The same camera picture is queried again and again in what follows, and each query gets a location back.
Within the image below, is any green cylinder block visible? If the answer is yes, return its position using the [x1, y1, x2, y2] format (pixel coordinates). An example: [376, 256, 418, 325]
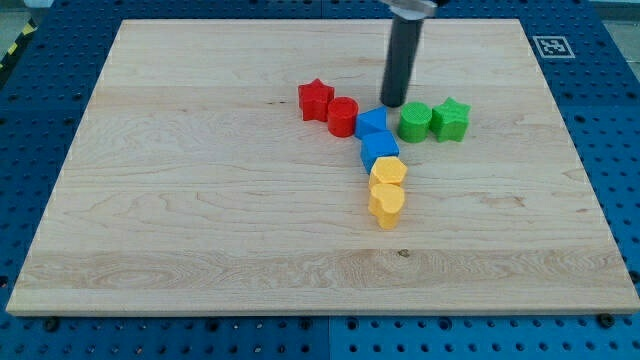
[397, 102, 432, 143]

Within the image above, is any blue cube block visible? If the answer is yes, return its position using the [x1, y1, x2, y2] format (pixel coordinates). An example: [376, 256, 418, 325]
[360, 130, 400, 173]

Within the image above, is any red cylinder block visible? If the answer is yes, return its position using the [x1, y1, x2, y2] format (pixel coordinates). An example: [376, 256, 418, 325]
[327, 97, 359, 137]

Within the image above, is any green star block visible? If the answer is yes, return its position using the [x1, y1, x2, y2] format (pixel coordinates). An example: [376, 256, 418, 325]
[429, 97, 471, 142]

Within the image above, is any yellow hexagon block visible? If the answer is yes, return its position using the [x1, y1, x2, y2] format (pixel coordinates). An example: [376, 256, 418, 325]
[368, 156, 408, 188]

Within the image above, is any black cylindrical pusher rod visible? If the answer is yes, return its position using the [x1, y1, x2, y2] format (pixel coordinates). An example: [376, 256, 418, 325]
[380, 15, 424, 108]

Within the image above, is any light wooden board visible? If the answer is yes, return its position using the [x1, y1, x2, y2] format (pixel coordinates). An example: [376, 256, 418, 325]
[7, 19, 639, 317]

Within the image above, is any yellow heart block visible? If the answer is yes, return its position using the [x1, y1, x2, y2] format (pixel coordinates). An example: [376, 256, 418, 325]
[368, 183, 405, 230]

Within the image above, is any white fiducial marker tag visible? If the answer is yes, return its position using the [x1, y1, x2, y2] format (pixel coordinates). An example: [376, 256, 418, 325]
[533, 35, 575, 59]

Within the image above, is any black bolt right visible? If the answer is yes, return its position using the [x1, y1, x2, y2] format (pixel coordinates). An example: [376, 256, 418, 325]
[596, 313, 616, 329]

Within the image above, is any silver rod mount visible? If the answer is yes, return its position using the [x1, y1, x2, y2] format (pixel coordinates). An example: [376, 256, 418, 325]
[380, 0, 449, 21]

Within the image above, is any black bolt left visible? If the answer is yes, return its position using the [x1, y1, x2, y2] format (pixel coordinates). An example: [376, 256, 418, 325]
[42, 317, 60, 333]

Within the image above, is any blue triangle block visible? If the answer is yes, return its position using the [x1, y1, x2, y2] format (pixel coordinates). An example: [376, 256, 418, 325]
[355, 106, 387, 139]

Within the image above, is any red star block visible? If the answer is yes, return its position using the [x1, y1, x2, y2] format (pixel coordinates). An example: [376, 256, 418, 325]
[298, 78, 335, 122]

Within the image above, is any black bolt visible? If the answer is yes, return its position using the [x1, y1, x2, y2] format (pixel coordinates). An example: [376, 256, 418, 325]
[42, 317, 60, 333]
[596, 313, 616, 329]

